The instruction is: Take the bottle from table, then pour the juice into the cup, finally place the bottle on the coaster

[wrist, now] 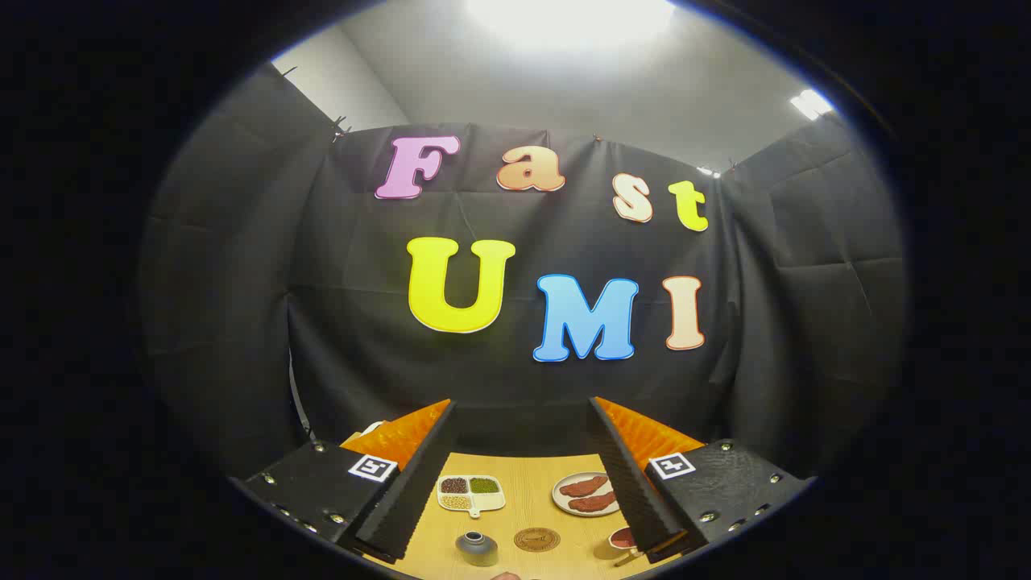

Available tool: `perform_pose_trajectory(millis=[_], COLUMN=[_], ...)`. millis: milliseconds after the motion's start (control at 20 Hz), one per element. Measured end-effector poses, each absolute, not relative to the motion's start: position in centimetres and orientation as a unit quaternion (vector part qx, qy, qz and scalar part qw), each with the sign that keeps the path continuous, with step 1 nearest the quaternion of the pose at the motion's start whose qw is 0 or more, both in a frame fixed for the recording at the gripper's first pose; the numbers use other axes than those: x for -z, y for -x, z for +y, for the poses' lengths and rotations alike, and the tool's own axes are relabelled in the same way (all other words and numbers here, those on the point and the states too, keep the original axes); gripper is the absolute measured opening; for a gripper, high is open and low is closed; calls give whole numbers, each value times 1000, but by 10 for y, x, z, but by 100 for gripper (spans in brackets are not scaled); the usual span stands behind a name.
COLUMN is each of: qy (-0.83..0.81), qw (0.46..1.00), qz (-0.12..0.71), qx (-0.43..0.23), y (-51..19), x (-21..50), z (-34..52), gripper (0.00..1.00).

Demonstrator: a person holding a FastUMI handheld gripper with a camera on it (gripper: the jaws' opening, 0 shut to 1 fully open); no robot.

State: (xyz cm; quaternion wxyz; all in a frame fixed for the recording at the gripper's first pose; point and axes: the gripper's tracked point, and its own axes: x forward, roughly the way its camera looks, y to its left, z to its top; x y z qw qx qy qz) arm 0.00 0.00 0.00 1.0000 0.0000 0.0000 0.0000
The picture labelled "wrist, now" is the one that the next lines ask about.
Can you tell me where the white oval plate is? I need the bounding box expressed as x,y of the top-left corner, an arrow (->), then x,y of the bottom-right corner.
552,471 -> 623,517

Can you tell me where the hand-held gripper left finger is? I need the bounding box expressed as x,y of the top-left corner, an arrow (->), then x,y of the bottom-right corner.
242,399 -> 458,563

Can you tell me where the wooden table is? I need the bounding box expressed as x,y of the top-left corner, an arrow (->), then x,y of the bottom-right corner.
362,451 -> 689,580

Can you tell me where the white divided bean tray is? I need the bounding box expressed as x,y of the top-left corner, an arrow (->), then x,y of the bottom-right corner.
437,474 -> 507,518

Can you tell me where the round cork coaster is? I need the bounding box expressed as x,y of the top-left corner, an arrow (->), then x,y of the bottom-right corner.
514,527 -> 561,553

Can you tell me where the small ceiling light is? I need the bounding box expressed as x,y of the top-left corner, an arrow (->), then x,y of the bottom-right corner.
789,89 -> 834,122

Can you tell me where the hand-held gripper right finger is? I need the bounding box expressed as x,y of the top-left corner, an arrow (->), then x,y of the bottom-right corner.
588,396 -> 813,565

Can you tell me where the white cup wooden handle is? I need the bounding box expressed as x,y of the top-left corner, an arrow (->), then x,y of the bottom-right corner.
608,525 -> 645,567

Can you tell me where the silver juice bottle green label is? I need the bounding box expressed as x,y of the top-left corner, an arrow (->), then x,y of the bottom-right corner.
455,531 -> 499,567

